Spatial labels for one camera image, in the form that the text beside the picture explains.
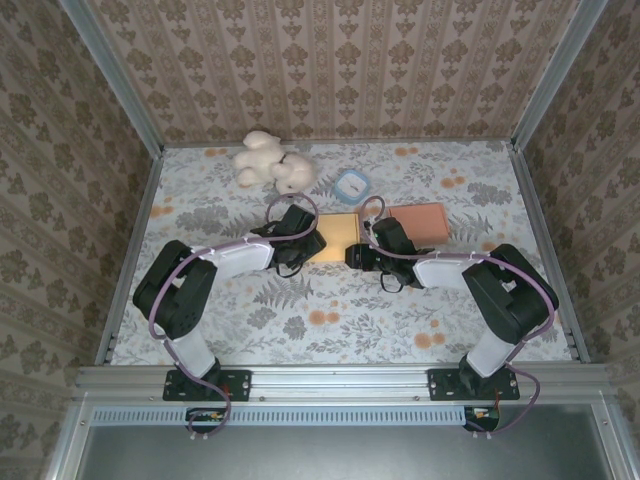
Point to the yellow paper box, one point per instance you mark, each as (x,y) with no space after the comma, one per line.
(337,237)

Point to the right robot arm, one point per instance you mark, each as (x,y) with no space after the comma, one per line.
(500,300)

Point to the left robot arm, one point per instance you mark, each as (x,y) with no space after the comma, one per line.
(200,290)

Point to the floral patterned table cover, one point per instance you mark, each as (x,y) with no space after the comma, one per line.
(350,310)

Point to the white plush seal toy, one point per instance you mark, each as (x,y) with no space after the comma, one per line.
(270,160)

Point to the grey metal panel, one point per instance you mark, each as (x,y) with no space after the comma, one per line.
(300,455)

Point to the aluminium mounting rail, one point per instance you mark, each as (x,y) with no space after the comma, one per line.
(340,382)

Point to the aluminium side rail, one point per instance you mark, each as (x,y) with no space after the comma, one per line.
(129,265)
(550,250)

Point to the aluminium frame post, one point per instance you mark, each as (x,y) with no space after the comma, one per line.
(560,75)
(115,80)

